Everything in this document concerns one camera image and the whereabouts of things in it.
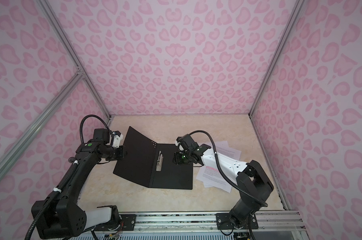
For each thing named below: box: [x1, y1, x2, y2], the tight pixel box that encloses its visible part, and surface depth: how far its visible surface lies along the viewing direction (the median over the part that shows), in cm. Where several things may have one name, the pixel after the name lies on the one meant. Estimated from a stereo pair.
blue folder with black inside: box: [113, 126, 193, 190], surface depth 93 cm
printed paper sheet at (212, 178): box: [195, 166, 233, 193], surface depth 89 cm
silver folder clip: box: [155, 150, 164, 172], surface depth 95 cm
